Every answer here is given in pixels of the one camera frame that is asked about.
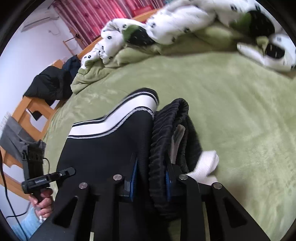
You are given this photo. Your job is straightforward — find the black sweatpants with white stripe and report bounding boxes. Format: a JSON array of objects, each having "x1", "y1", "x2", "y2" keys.
[{"x1": 55, "y1": 87, "x2": 220, "y2": 241}]

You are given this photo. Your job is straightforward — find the person's left hand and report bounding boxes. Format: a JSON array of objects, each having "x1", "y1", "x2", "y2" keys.
[{"x1": 30, "y1": 188, "x2": 54, "y2": 218}]

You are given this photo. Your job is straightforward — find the black jacket on footboard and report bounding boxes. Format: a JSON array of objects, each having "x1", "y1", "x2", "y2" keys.
[{"x1": 23, "y1": 66, "x2": 73, "y2": 106}]

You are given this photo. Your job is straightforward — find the dark blue garment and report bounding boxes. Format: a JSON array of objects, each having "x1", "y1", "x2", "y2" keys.
[{"x1": 62, "y1": 55, "x2": 81, "y2": 79}]

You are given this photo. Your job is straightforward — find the green plush bed sheet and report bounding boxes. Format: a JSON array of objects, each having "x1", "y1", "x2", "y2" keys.
[{"x1": 45, "y1": 33, "x2": 295, "y2": 240}]

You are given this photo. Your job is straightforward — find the wooden coat rack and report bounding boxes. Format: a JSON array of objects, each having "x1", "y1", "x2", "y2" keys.
[{"x1": 62, "y1": 36, "x2": 84, "y2": 56}]

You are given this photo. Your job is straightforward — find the white air conditioner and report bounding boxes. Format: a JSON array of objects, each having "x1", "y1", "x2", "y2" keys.
[{"x1": 21, "y1": 12, "x2": 59, "y2": 32}]

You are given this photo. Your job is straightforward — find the red patterned curtain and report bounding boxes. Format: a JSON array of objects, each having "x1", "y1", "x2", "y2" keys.
[{"x1": 53, "y1": 0, "x2": 168, "y2": 49}]

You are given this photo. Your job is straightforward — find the red chair backs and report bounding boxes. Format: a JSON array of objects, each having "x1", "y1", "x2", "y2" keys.
[{"x1": 132, "y1": 5, "x2": 154, "y2": 16}]

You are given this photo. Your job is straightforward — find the green fleece blanket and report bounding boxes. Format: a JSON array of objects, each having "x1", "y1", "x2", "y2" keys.
[{"x1": 71, "y1": 22, "x2": 251, "y2": 94}]

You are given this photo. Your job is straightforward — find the white flower-print quilt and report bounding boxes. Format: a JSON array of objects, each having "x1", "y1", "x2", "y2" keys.
[{"x1": 81, "y1": 1, "x2": 295, "y2": 72}]

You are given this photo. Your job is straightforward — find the grey jeans on bed frame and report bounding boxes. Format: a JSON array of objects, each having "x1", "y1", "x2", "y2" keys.
[{"x1": 1, "y1": 116, "x2": 46, "y2": 163}]

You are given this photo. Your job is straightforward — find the wooden bed frame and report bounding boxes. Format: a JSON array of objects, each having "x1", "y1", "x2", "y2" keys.
[{"x1": 1, "y1": 9, "x2": 159, "y2": 200}]

